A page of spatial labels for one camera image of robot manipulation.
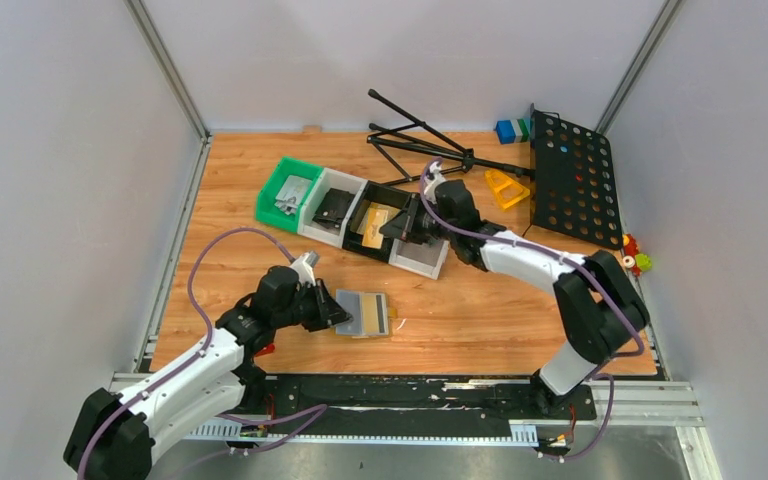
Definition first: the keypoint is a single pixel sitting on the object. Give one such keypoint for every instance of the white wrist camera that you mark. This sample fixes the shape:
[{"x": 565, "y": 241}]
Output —
[
  {"x": 304, "y": 265},
  {"x": 431, "y": 178}
]

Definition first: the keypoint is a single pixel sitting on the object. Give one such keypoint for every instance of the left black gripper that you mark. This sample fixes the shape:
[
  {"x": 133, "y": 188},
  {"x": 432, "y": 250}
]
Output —
[{"x": 321, "y": 302}]

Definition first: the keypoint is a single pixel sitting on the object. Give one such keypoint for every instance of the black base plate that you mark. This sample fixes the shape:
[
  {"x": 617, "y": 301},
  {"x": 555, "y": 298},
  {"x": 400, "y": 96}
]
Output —
[{"x": 415, "y": 405}]

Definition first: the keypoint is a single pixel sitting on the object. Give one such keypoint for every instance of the silver white cards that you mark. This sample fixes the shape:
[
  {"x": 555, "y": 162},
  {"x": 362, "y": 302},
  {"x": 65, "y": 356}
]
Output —
[{"x": 292, "y": 193}]

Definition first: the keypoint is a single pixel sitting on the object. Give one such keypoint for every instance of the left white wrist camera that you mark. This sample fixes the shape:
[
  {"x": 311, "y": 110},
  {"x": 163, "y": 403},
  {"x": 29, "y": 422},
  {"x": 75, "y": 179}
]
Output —
[{"x": 304, "y": 265}]

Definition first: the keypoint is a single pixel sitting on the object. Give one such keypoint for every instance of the black plastic bin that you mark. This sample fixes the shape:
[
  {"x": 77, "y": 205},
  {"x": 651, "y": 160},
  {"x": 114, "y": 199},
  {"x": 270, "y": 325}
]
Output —
[{"x": 372, "y": 192}]

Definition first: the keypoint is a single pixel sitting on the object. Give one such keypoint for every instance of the black perforated stand tray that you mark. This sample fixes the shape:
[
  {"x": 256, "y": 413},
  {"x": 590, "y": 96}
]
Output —
[{"x": 573, "y": 185}]

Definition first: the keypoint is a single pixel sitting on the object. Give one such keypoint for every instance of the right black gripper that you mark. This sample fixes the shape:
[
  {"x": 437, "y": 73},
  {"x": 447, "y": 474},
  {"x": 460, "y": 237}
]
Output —
[{"x": 417, "y": 221}]

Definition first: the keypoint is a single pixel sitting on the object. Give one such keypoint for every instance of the gold credit card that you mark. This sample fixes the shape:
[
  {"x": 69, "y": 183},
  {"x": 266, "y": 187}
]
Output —
[{"x": 371, "y": 237}]

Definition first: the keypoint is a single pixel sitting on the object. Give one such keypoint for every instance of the red white small block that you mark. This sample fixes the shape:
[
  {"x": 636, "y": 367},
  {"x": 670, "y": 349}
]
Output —
[{"x": 266, "y": 350}]

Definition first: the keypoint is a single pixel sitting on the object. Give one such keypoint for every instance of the yellow plastic triangle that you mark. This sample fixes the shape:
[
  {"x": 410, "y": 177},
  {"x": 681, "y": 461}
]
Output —
[{"x": 507, "y": 192}]

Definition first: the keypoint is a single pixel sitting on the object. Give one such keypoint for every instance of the white bin with black cards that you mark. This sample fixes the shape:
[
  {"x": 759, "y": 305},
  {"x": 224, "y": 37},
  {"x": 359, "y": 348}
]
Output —
[{"x": 330, "y": 179}]

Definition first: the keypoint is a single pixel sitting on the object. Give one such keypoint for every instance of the red green toy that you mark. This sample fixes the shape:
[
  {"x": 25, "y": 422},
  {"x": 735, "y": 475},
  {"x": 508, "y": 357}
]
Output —
[{"x": 634, "y": 260}]

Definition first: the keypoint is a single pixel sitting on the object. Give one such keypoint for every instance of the yellow leather card holder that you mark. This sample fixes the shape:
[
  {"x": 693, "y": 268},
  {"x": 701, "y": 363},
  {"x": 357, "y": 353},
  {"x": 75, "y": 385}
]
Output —
[{"x": 370, "y": 314}]

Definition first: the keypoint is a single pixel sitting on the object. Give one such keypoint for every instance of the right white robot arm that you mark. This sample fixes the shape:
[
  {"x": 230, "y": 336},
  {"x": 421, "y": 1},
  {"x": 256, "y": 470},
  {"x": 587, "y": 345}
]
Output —
[{"x": 599, "y": 308}]

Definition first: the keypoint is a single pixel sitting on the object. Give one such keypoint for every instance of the gold cards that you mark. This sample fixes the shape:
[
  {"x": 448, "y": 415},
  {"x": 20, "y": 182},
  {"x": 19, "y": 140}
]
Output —
[{"x": 374, "y": 205}]

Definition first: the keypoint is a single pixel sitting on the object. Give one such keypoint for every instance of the blue green toy block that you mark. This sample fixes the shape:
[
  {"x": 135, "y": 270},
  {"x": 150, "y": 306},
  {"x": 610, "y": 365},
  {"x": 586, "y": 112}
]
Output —
[{"x": 513, "y": 131}]

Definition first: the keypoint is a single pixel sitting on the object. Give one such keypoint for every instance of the white bin with card holders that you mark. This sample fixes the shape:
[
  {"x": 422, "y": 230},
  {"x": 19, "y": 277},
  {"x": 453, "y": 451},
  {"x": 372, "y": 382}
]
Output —
[{"x": 422, "y": 259}]

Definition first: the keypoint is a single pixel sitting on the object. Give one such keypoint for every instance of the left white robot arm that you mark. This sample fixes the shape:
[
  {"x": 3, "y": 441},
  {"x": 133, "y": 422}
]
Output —
[{"x": 122, "y": 435}]

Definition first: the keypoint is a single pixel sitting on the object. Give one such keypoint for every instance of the green plastic bin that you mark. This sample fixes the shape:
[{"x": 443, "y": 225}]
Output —
[{"x": 265, "y": 211}]

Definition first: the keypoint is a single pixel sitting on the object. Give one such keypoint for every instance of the black folded music stand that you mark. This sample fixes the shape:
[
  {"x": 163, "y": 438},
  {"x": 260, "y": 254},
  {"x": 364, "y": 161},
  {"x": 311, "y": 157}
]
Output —
[{"x": 420, "y": 138}]

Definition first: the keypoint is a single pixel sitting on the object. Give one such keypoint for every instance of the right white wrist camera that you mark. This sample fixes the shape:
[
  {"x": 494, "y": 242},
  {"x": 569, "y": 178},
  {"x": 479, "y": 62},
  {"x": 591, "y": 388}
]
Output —
[{"x": 431, "y": 178}]

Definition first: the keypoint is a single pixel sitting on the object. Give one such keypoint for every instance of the black cards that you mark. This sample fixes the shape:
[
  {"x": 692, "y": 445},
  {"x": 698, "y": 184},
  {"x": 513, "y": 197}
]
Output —
[{"x": 333, "y": 209}]

